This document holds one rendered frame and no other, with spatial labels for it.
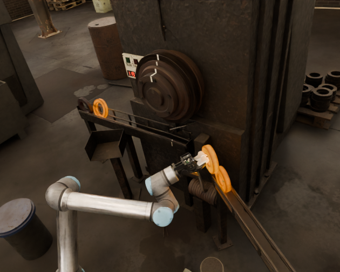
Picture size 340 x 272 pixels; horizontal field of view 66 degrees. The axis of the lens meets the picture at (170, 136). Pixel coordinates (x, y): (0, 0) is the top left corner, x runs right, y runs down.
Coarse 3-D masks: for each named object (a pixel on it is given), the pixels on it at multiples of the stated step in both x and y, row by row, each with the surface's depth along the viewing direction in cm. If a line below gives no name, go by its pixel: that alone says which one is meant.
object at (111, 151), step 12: (96, 132) 209; (108, 132) 208; (120, 132) 208; (96, 144) 215; (108, 144) 213; (120, 144) 195; (96, 156) 204; (108, 156) 201; (120, 156) 198; (120, 168) 216; (120, 180) 224; (120, 192) 249; (132, 192) 247
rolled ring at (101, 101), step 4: (96, 100) 239; (100, 100) 235; (96, 104) 242; (104, 104) 234; (96, 108) 244; (104, 108) 234; (96, 112) 243; (104, 112) 235; (100, 116) 240; (104, 116) 237
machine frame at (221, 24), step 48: (144, 0) 151; (192, 0) 133; (240, 0) 119; (288, 0) 151; (144, 48) 174; (192, 48) 150; (240, 48) 132; (240, 96) 148; (144, 144) 235; (240, 144) 162; (240, 192) 194
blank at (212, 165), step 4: (204, 148) 140; (208, 148) 135; (212, 148) 135; (204, 152) 142; (208, 152) 134; (212, 152) 134; (208, 156) 136; (212, 156) 133; (216, 156) 133; (212, 160) 132; (216, 160) 133; (208, 164) 142; (212, 164) 133; (216, 164) 133; (208, 168) 143; (212, 168) 136; (216, 168) 134; (212, 172) 138; (216, 172) 137
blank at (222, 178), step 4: (220, 168) 151; (224, 168) 150; (220, 172) 149; (224, 172) 148; (216, 176) 159; (220, 176) 157; (224, 176) 147; (228, 176) 147; (216, 180) 161; (220, 180) 157; (224, 180) 147; (228, 180) 147; (220, 184) 156; (224, 184) 149; (228, 184) 147; (224, 188) 151; (228, 188) 148
